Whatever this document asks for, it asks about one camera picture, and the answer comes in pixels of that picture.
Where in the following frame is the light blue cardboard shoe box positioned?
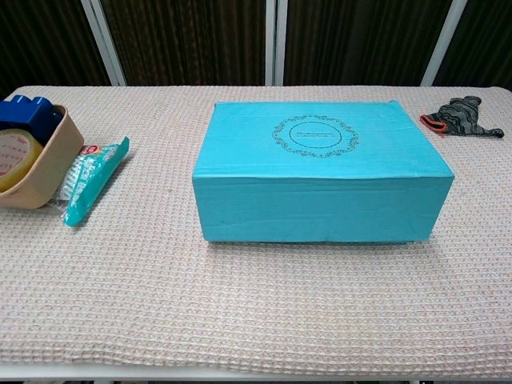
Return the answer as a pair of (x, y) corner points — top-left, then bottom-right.
(190, 99), (456, 244)

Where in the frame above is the beige waffle weave tablecloth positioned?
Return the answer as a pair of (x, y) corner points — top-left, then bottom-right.
(0, 85), (512, 371)

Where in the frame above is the dark brown pleated curtain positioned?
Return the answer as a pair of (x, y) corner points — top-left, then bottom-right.
(0, 0), (512, 101)

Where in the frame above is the teal snack packet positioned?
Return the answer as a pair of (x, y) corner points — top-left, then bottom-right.
(55, 136), (131, 228)

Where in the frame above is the beige plastic storage bin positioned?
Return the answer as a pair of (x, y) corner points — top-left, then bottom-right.
(0, 103), (86, 210)

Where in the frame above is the grey patterned sock orange cuff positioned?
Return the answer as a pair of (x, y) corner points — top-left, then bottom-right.
(419, 95), (506, 140)

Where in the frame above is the blue plastic block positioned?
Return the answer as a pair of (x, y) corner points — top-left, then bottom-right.
(0, 94), (65, 145)

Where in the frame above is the clear packing tape roll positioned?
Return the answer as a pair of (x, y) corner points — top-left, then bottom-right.
(0, 128), (44, 192)

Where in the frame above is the white upright metal frame post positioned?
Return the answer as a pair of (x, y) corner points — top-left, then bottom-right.
(265, 0), (286, 86)

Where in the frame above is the white slanted metal frame post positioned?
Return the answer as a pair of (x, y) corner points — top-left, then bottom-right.
(421, 0), (467, 86)
(79, 0), (127, 86)

